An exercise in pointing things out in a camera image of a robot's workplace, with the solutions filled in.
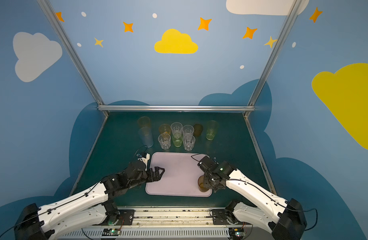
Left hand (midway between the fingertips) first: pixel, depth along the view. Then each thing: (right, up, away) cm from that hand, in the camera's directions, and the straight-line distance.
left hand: (161, 172), depth 78 cm
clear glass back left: (+6, +23, +30) cm, 38 cm away
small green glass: (+7, +15, +26) cm, 31 cm away
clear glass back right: (+15, +22, +28) cm, 39 cm away
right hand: (+26, -5, 0) cm, 27 cm away
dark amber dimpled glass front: (+22, -7, +6) cm, 24 cm away
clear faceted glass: (-2, +15, +24) cm, 29 cm away
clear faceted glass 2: (+15, +14, +24) cm, 32 cm away
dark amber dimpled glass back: (+22, +23, +27) cm, 42 cm away
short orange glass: (-2, +23, +24) cm, 34 cm away
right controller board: (+38, -27, -7) cm, 47 cm away
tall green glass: (+31, +24, +23) cm, 46 cm away
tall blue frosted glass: (-13, +18, +19) cm, 29 cm away
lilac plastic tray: (+10, -7, +15) cm, 20 cm away
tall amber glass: (-16, +28, +24) cm, 40 cm away
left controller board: (-23, -26, -7) cm, 36 cm away
